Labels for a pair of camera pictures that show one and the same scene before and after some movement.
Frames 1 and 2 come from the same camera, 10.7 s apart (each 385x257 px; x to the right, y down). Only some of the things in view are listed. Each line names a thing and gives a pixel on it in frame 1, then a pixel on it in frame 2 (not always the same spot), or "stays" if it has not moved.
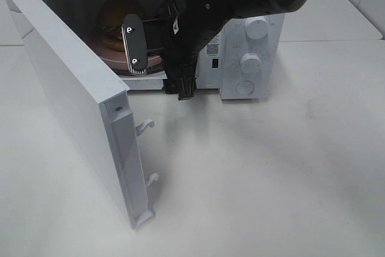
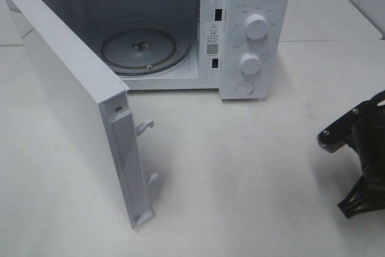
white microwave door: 98,103 stays
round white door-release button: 245,87 stays
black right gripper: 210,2 to 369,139
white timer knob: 250,63 stays
